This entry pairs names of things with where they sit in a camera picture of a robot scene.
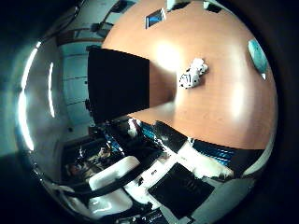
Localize teal plush toy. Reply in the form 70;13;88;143
248;38;270;80

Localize black fabric container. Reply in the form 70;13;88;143
87;47;151;123

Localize white black-spotted plush toy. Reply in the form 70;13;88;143
178;57;209;90

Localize black office chair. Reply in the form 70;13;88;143
90;21;115;38

